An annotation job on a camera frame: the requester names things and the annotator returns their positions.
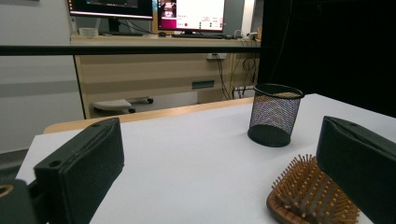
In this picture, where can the white power strip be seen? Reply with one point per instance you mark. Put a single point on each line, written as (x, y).
(217, 56)

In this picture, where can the grey-green desk tray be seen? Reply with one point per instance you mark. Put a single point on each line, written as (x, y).
(203, 84)

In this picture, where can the light wooden office desk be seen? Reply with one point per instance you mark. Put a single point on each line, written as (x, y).
(140, 74)

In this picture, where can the black computer mouse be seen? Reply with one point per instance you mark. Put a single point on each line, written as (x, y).
(162, 34)

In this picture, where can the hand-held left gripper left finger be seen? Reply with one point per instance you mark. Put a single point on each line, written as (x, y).
(84, 168)

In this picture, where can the bright computer monitor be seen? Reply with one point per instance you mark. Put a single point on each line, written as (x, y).
(199, 14)

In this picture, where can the dark computer monitor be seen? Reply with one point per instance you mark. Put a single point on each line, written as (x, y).
(109, 7)

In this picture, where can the black keyboard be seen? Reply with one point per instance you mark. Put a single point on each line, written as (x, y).
(196, 36)

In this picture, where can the wooden hairbrush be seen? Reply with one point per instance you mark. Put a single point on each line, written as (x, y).
(299, 194)

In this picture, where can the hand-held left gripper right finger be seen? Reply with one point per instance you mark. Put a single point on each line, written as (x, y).
(361, 165)

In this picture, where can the black horizontal bar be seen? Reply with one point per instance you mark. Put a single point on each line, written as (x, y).
(124, 50)

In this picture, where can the white wheeled chair base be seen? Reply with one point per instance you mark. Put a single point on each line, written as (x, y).
(112, 104)

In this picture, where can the black curtain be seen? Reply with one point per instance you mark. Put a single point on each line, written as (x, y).
(336, 46)

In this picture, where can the black mesh pen holder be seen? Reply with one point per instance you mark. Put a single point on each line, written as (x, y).
(274, 121)

